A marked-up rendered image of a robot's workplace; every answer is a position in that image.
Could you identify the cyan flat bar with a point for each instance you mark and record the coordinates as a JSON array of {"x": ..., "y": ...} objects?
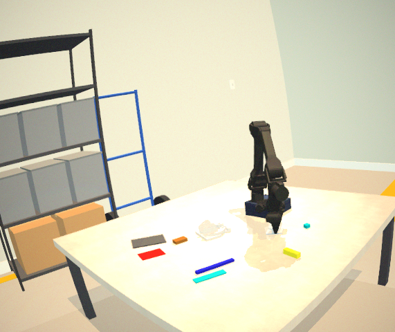
[{"x": 210, "y": 276}]

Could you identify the yellow rectangular block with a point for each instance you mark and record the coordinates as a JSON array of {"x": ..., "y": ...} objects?
[{"x": 291, "y": 253}]

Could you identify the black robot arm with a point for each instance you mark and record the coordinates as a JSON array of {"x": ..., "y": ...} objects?
[{"x": 269, "y": 174}]

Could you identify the orange rectangular block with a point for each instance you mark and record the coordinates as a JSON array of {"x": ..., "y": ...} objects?
[{"x": 179, "y": 240}]

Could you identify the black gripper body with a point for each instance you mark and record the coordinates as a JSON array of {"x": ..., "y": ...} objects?
[{"x": 276, "y": 206}]

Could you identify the red flat rectangular plate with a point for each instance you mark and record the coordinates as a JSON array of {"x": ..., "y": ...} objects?
[{"x": 151, "y": 254}]

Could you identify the blue long thin bar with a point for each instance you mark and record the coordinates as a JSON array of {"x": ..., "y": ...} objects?
[{"x": 212, "y": 267}]

